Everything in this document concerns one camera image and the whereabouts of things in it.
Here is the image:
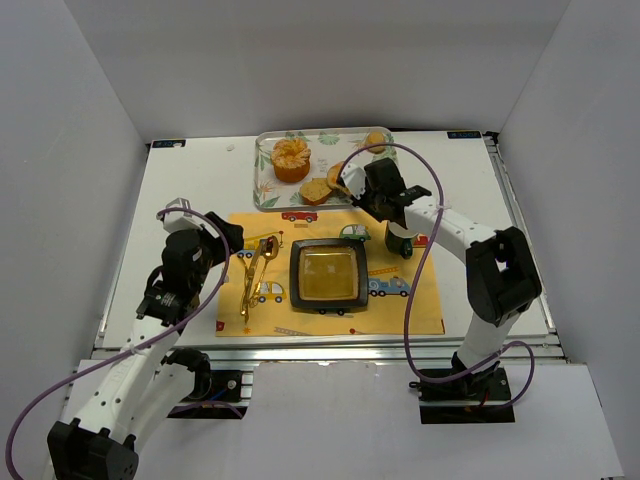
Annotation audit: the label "jam bread ring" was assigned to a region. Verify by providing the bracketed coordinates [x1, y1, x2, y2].
[326, 162, 351, 196]

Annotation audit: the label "metal tongs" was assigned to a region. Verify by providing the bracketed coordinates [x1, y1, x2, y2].
[346, 183, 406, 228]

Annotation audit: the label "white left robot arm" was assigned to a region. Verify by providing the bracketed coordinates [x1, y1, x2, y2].
[47, 207, 244, 479]

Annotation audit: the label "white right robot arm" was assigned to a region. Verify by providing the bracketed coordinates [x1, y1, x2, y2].
[338, 159, 542, 384]

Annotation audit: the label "seeded bread slice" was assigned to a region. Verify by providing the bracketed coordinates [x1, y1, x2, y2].
[299, 178, 333, 206]

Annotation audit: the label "gold fork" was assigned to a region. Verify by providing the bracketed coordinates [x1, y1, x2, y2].
[241, 240, 267, 310]

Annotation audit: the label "gold spoon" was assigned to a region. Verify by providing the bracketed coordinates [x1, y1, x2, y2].
[240, 235, 280, 323]

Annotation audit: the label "dark green mug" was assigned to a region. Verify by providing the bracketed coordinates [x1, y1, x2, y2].
[384, 221, 418, 260]

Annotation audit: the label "small round muffin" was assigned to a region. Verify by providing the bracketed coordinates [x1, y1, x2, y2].
[365, 131, 386, 154]

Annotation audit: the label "yellow car print placemat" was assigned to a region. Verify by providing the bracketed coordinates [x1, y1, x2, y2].
[216, 211, 445, 337]

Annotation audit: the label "leaf patterned white tray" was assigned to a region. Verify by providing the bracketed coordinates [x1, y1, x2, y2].
[252, 127, 397, 211]

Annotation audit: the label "orange bundt cake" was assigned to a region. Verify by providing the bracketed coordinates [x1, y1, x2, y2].
[270, 138, 311, 183]

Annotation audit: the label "black square plate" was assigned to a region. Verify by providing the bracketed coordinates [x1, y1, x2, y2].
[289, 238, 369, 315]

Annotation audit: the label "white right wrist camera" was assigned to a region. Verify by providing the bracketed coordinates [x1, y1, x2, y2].
[336, 162, 366, 199]

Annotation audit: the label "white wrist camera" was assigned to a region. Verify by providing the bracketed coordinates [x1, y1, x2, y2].
[156, 197, 201, 234]
[336, 162, 366, 199]

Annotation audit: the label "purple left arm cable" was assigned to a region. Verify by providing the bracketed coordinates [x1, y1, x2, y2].
[4, 207, 236, 480]

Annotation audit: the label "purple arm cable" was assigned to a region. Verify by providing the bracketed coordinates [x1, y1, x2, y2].
[4, 207, 236, 480]
[339, 142, 536, 412]

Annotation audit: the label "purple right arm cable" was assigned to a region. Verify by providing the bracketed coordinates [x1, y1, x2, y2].
[339, 142, 536, 412]

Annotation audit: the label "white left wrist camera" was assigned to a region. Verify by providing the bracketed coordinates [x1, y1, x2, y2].
[156, 197, 201, 234]

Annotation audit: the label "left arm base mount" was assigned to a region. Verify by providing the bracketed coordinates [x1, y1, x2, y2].
[161, 348, 247, 419]

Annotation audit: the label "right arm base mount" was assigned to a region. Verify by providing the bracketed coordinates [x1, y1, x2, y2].
[408, 367, 515, 425]

